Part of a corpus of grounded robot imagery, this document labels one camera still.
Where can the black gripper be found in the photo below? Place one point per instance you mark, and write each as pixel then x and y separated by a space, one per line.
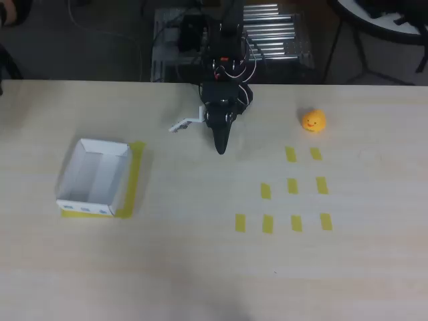
pixel 219 128

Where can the orange object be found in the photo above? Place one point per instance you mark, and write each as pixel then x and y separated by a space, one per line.
pixel 314 122

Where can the long yellow tape strip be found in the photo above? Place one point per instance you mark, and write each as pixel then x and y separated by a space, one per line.
pixel 83 214
pixel 135 174

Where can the white gripper camera mount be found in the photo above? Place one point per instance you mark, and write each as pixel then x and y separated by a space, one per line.
pixel 184 123

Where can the person's bare forearm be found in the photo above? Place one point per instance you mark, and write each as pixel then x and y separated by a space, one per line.
pixel 6 11

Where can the round white black-rimmed table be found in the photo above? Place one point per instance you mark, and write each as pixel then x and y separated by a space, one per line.
pixel 384 28

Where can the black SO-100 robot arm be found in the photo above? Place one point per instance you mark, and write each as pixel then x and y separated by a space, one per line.
pixel 230 20

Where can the white cardboard box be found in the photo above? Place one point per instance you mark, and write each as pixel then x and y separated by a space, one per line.
pixel 93 174

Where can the dark bag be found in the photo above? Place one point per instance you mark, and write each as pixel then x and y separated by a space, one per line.
pixel 378 8

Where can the short yellow tape strip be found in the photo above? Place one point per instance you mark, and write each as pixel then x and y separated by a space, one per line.
pixel 316 154
pixel 240 223
pixel 326 222
pixel 296 223
pixel 322 185
pixel 291 154
pixel 265 191
pixel 268 224
pixel 292 186

